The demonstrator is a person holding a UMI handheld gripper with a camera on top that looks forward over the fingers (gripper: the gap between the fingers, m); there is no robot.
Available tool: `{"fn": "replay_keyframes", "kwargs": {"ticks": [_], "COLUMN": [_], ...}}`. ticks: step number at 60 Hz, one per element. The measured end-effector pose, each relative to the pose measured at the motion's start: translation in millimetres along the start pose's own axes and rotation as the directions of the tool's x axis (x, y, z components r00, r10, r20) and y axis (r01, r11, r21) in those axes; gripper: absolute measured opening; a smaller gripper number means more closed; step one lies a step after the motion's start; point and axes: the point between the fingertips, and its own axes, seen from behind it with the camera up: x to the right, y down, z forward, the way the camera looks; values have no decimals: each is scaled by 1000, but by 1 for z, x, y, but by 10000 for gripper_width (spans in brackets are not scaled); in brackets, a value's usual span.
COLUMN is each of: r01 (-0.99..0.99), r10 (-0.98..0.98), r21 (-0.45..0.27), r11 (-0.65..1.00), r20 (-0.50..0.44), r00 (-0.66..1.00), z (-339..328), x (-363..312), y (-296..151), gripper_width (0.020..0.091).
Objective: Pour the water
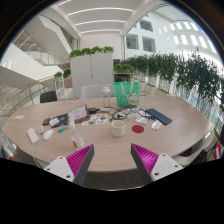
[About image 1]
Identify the green cat-print tote bag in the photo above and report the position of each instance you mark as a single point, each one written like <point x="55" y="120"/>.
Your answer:
<point x="125" y="95"/>

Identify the clear plastic packet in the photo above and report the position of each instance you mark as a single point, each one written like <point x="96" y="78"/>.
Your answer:
<point x="156" y="125"/>

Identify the white cabinet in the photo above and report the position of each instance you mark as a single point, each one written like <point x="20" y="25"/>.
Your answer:
<point x="91" y="75"/>

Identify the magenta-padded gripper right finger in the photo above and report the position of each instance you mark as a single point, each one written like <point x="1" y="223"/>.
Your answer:
<point x="165" y="165"/>

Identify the white computer mouse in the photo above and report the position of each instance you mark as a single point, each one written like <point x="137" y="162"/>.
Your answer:
<point x="47" y="134"/>

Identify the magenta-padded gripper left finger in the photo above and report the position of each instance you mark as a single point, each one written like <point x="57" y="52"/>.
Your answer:
<point x="60" y="166"/>

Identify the dark blue keyboard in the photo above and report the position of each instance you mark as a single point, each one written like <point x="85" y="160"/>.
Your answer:
<point x="159" y="116"/>

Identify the white chair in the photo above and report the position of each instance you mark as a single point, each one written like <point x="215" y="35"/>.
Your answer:
<point x="91" y="91"/>
<point x="196" y="150"/>

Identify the black chair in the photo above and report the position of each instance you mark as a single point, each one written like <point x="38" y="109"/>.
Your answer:
<point x="48" y="96"/>

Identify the clear white-capped water bottle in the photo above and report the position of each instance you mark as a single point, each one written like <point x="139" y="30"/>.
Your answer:
<point x="77" y="140"/>

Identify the colourful sticker sheet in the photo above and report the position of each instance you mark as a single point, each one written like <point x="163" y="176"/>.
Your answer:
<point x="96" y="120"/>

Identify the white power strip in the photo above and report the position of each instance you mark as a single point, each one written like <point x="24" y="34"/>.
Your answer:
<point x="33" y="135"/>

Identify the black flat case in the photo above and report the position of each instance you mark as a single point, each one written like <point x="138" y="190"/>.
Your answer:
<point x="61" y="119"/>

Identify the white grid-pattern mug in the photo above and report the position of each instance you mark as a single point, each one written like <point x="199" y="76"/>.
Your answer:
<point x="118" y="129"/>

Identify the leafy green plant row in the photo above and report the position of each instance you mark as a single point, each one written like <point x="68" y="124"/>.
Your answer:
<point x="90" y="51"/>

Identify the wide leafy planter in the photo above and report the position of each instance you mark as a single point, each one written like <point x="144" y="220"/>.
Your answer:
<point x="123" y="68"/>

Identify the brown-backed booklet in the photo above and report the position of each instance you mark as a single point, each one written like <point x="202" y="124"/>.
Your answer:
<point x="79" y="112"/>

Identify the labelled plastic packet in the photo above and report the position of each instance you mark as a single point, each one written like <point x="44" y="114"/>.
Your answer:
<point x="141" y="120"/>

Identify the clear lidded tumbler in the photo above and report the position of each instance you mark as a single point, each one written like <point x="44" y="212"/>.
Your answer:
<point x="106" y="98"/>

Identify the flat round red coaster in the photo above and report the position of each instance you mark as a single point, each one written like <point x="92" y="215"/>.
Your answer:
<point x="138" y="129"/>

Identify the small white paper note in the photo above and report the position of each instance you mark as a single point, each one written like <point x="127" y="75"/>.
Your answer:
<point x="19" y="117"/>

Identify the teal marker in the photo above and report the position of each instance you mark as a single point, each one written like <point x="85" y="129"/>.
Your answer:
<point x="62" y="129"/>

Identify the tall green plant hedge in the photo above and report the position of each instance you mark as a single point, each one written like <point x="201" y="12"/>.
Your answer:
<point x="196" y="75"/>

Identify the white charger block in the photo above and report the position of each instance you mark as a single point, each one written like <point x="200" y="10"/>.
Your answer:
<point x="104" y="109"/>

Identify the small leafy planter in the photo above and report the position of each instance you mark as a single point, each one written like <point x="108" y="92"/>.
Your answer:
<point x="66" y="74"/>

